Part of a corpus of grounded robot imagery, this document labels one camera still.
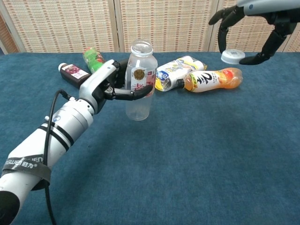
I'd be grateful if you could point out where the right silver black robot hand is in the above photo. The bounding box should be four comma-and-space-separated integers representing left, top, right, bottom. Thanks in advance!
208, 0, 300, 66

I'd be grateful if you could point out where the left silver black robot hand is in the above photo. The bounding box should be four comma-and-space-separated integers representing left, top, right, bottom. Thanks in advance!
79, 59, 154, 115

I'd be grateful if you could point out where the transparent plastic bottle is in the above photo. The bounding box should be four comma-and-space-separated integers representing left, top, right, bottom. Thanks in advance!
125, 40, 158, 121

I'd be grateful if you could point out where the white bottle cap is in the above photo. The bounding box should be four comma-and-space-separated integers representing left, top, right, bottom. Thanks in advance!
221, 49, 246, 65

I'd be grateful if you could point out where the dark grape juice bottle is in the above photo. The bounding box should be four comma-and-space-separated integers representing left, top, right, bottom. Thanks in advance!
58, 62, 91, 89

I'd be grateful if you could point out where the green drink bottle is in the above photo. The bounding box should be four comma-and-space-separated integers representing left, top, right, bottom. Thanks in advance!
82, 46, 106, 74

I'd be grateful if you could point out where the yellow white drink bottle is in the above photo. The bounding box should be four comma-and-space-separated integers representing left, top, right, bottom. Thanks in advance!
155, 55, 208, 92

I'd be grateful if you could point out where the orange drink bottle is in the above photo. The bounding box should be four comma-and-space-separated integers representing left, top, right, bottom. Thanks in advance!
176, 67, 243, 93

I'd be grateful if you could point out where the woven folding screen panel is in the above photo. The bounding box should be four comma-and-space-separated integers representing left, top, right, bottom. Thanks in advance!
210, 0, 296, 53
114, 0, 215, 53
0, 0, 118, 53
282, 30, 300, 53

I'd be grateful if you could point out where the blue felt table mat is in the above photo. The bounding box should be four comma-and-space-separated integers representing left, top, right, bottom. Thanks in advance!
0, 52, 300, 225

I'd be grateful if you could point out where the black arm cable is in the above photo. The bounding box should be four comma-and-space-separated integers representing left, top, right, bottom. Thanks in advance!
43, 90, 75, 225

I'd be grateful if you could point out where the black velcro strap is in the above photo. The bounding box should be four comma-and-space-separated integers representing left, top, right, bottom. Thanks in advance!
1, 155, 52, 188

